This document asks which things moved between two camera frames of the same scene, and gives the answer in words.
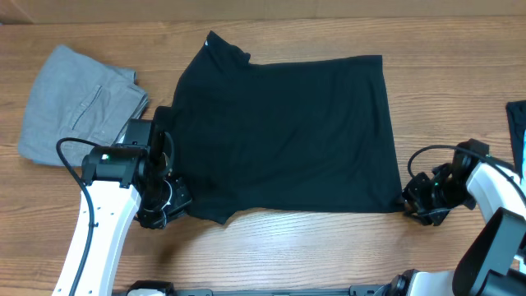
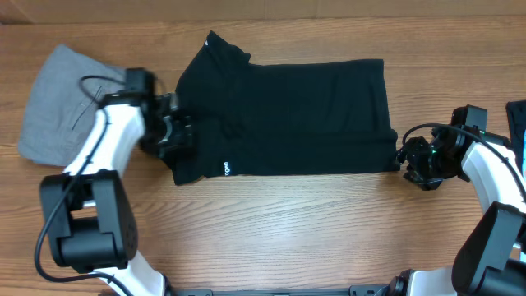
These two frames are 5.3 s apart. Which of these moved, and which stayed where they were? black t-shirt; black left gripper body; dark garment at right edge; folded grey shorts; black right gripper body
Moved: black left gripper body; black t-shirt; black right gripper body
Stayed: folded grey shorts; dark garment at right edge
